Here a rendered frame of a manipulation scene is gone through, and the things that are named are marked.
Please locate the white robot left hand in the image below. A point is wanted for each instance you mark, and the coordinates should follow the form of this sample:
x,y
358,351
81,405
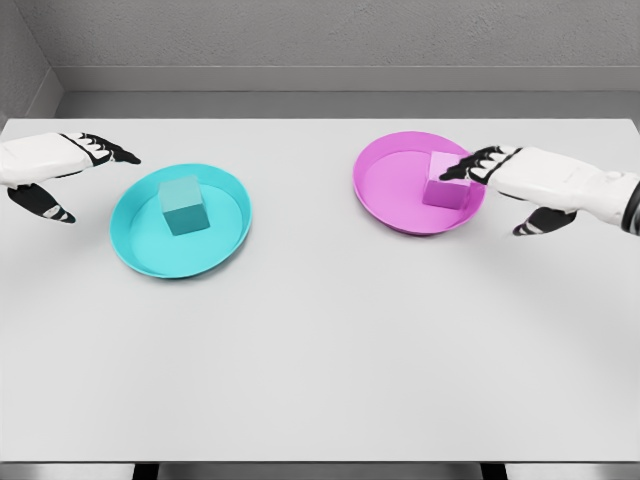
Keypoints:
x,y
45,157

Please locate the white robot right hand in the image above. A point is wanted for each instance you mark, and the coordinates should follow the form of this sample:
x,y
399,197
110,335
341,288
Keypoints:
x,y
545,177

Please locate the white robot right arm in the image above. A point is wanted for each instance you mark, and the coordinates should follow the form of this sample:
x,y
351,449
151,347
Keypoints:
x,y
614,196

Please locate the pink cube block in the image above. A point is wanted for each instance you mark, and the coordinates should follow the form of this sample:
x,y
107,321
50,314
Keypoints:
x,y
442,195

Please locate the cyan round plate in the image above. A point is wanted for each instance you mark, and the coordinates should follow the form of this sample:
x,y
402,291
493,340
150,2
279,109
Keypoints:
x,y
150,250

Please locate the cyan cube block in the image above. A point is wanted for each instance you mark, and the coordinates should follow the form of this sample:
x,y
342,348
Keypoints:
x,y
184,210

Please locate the pink round plate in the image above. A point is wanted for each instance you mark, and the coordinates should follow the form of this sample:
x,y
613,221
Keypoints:
x,y
390,175

